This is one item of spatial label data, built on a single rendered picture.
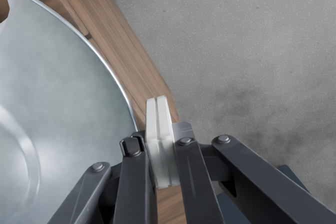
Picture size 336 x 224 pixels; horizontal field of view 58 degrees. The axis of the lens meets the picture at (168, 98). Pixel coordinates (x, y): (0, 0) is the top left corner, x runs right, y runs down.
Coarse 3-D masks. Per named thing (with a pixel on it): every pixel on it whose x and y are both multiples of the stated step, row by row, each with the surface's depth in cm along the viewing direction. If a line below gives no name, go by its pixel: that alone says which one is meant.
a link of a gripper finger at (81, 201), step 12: (96, 168) 14; (108, 168) 14; (84, 180) 14; (96, 180) 14; (72, 192) 13; (84, 192) 13; (96, 192) 13; (60, 204) 12; (72, 204) 12; (84, 204) 12; (96, 204) 13; (60, 216) 12; (72, 216) 12; (84, 216) 12; (96, 216) 13; (108, 216) 14
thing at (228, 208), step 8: (280, 168) 67; (288, 168) 66; (288, 176) 64; (296, 176) 63; (224, 192) 68; (224, 200) 66; (224, 208) 64; (232, 208) 63; (224, 216) 62; (232, 216) 61; (240, 216) 60
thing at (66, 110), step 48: (0, 48) 20; (48, 48) 21; (0, 96) 21; (48, 96) 22; (96, 96) 22; (0, 144) 22; (48, 144) 23; (96, 144) 23; (0, 192) 23; (48, 192) 24
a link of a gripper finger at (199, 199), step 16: (176, 144) 15; (192, 144) 15; (176, 160) 14; (192, 160) 13; (192, 176) 12; (208, 176) 12; (192, 192) 11; (208, 192) 11; (192, 208) 10; (208, 208) 10
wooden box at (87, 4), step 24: (0, 0) 21; (48, 0) 21; (72, 0) 25; (96, 0) 36; (72, 24) 22; (96, 24) 28; (120, 24) 44; (96, 48) 23; (120, 48) 33; (144, 48) 57; (120, 72) 27; (144, 72) 40; (144, 96) 31; (168, 96) 51; (144, 120) 25; (168, 192) 27; (168, 216) 28
